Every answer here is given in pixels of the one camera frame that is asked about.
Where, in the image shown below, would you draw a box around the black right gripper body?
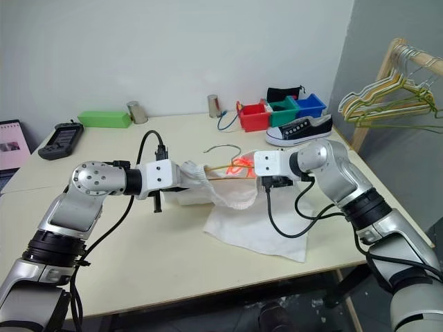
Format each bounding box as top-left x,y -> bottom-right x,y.
257,174 -> 296,192

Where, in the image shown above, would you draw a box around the white shorts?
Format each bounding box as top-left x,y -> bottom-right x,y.
163,149 -> 309,264

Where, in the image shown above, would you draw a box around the yellow wire hanger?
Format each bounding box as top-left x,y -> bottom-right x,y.
202,143 -> 257,183
342,68 -> 439,122

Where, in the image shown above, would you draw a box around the black canvas sneaker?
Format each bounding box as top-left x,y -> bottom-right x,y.
265,115 -> 334,146

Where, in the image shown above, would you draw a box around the green plastic bin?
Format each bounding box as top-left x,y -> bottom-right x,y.
265,95 -> 300,127

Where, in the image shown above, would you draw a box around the red plastic bin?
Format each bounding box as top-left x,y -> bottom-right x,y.
235,100 -> 273,133

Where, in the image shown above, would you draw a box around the blue plastic bin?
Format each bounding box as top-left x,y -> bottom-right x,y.
295,93 -> 327,120

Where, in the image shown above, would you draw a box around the steel cup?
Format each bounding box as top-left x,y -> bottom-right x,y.
207,93 -> 223,118
126,100 -> 150,125

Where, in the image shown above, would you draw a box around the wooden clothes rack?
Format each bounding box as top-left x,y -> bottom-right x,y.
348,37 -> 443,154

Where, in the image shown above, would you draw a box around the green rectangular box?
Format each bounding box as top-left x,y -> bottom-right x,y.
76,110 -> 132,130

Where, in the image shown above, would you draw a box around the black handheld controller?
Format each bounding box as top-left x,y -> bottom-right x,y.
37,120 -> 85,161

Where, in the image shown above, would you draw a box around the bundle of coloured hangers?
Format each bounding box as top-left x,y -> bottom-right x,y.
338,44 -> 437,119

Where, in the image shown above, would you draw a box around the black table leg base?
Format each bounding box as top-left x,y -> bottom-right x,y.
324,265 -> 374,309

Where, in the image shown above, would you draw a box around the dark rounded shape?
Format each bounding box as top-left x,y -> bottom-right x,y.
258,299 -> 296,332

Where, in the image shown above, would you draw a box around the open laptop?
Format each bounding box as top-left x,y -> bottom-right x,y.
0,119 -> 33,195

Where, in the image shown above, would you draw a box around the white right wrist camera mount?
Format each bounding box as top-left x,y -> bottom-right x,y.
253,149 -> 299,181

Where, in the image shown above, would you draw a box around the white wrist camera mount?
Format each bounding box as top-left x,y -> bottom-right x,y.
253,149 -> 299,181
135,159 -> 181,201

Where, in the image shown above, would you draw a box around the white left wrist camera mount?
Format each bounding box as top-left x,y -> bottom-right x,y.
135,159 -> 181,201

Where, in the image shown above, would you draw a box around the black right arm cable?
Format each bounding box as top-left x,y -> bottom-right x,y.
264,174 -> 443,277

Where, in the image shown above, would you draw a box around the blue cable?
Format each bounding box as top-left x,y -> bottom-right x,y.
217,110 -> 241,133

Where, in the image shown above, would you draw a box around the black drawstring pouch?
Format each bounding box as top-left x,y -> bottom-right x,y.
266,85 -> 306,103

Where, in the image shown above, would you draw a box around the yellow hanging wire hanger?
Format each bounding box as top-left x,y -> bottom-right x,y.
342,68 -> 439,122

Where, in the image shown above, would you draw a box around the green wire hanger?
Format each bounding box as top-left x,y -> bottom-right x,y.
352,86 -> 443,135

